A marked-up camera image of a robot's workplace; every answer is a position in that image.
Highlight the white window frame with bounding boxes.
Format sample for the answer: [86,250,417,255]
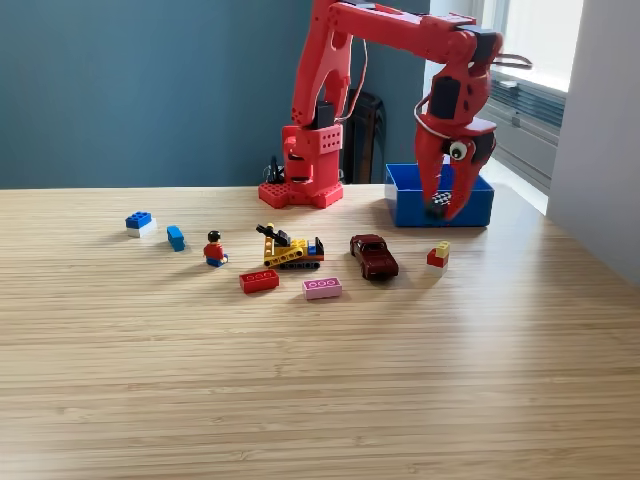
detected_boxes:
[469,0,586,94]

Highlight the black chair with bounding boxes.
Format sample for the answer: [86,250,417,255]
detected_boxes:
[342,88,388,185]

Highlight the yellow toy digger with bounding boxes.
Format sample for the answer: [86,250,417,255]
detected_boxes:
[255,222,326,271]

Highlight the red white yellow brick stack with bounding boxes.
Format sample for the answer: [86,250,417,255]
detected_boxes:
[425,240,451,277]

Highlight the black brick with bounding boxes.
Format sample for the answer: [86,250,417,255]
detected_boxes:
[424,189,454,219]

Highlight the blue plastic bin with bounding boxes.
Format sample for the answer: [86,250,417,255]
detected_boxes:
[384,162,496,229]

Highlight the flat red brick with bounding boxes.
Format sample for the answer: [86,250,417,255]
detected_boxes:
[238,269,281,294]

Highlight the toy figure red shirt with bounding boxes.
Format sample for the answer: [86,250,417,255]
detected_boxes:
[202,230,230,269]

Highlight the dark red toy car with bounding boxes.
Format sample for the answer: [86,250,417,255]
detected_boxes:
[349,233,400,282]

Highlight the blue and white brick stack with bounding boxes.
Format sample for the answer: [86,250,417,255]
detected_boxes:
[124,211,158,239]

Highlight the flat pink brick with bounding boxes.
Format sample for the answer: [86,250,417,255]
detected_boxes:
[301,275,344,301]

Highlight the grey window vent panel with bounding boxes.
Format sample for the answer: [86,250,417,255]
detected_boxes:
[479,68,569,194]

